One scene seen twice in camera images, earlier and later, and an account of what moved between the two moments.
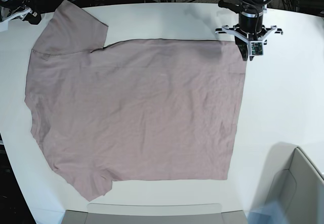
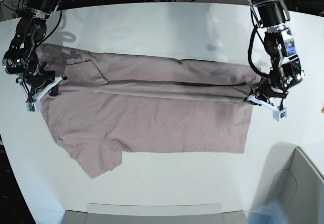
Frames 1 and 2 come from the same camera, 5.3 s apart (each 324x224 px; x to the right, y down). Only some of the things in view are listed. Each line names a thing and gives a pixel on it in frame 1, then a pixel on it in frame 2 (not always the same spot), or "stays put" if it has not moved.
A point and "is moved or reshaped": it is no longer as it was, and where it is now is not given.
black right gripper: (250, 27) → (270, 86)
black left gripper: (34, 17) → (36, 78)
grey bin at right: (292, 180) stays put
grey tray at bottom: (154, 213) stays put
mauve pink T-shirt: (166, 109) is moved or reshaped
